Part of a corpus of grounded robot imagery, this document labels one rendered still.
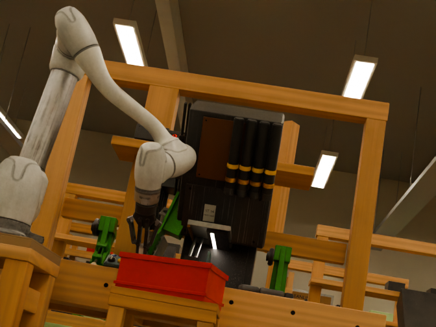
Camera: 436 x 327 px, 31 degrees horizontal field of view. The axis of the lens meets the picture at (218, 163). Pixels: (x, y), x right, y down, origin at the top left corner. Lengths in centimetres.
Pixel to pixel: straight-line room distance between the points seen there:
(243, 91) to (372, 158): 66
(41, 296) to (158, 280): 39
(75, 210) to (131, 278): 115
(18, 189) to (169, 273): 55
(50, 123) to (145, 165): 40
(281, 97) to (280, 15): 514
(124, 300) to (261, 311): 54
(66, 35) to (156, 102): 95
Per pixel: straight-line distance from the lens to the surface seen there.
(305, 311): 278
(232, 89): 364
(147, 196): 269
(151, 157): 264
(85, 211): 362
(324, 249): 353
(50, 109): 285
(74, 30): 278
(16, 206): 254
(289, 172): 339
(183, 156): 277
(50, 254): 262
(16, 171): 257
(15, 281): 240
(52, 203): 357
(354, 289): 342
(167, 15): 853
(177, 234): 307
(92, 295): 283
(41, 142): 282
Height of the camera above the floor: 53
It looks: 16 degrees up
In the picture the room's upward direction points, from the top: 11 degrees clockwise
